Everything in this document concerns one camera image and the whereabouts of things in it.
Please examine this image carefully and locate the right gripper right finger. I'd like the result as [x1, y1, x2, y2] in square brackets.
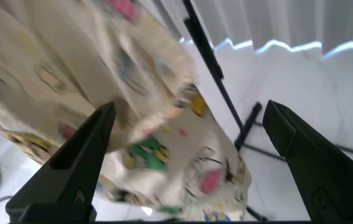
[262, 100, 353, 222]

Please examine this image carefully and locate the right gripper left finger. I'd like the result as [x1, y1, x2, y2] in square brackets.
[5, 101, 117, 223]

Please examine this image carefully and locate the cream printed garment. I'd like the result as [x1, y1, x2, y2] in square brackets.
[0, 0, 252, 222]

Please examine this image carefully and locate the black clothes rack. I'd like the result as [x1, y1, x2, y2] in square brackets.
[181, 0, 353, 222]

